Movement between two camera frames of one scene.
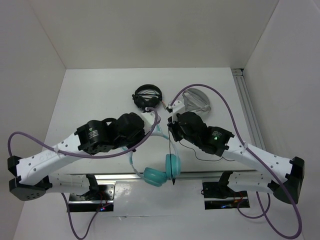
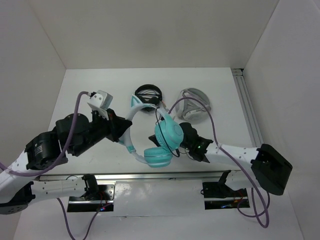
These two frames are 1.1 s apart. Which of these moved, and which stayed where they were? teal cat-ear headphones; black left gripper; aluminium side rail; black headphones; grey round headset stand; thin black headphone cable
Moved: thin black headphone cable; black left gripper; teal cat-ear headphones
Stayed: grey round headset stand; aluminium side rail; black headphones
